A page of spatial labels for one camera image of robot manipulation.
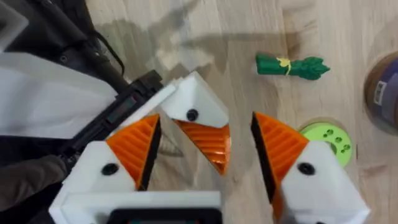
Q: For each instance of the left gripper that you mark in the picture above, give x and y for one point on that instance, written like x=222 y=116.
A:
x=121 y=109

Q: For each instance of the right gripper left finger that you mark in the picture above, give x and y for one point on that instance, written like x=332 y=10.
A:
x=102 y=169

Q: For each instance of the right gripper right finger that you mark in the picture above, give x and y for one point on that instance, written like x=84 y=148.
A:
x=320 y=186

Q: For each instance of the green vegetable toy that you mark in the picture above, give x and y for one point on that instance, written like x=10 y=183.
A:
x=273 y=65

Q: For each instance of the green disc with holes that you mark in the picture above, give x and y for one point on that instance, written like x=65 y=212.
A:
x=334 y=137

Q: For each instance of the left wrist flat plate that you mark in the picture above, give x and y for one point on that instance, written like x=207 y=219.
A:
x=46 y=96

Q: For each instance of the brown round tub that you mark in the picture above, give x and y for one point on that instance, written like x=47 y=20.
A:
x=384 y=93

